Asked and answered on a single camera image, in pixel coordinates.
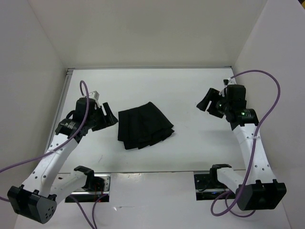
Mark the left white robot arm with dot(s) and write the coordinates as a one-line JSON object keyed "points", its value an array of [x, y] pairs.
{"points": [[38, 196]]}

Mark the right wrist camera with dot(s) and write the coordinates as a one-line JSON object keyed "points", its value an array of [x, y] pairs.
{"points": [[227, 82]]}

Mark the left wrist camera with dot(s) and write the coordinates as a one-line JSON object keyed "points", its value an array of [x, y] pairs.
{"points": [[94, 95]]}

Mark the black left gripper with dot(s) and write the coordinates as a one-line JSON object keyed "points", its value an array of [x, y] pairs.
{"points": [[107, 120]]}

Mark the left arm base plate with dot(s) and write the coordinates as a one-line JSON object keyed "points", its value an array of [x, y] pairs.
{"points": [[101, 188]]}

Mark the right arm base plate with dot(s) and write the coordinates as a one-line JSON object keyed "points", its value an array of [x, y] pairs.
{"points": [[205, 189]]}

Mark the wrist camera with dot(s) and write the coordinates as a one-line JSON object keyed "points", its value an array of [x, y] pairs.
{"points": [[227, 82], [94, 95]]}

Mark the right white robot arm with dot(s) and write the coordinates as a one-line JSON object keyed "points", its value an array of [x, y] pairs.
{"points": [[259, 188]]}

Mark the black pleated skirt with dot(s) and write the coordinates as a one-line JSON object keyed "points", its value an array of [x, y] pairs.
{"points": [[143, 126]]}

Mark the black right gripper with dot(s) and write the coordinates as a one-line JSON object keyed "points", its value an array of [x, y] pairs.
{"points": [[212, 95]]}

